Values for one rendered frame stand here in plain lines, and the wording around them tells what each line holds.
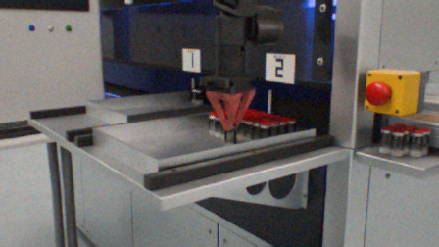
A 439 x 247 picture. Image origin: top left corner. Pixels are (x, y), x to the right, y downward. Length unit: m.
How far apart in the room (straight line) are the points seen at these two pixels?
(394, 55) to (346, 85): 0.13
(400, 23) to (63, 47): 1.07
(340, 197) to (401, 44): 0.32
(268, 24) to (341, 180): 0.33
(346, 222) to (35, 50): 1.10
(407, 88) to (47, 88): 1.14
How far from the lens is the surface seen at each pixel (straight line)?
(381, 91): 0.74
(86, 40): 1.58
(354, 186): 0.86
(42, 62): 1.52
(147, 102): 1.27
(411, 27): 0.94
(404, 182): 1.03
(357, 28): 0.80
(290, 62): 0.90
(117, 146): 0.75
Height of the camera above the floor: 1.09
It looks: 12 degrees down
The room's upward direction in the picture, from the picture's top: straight up
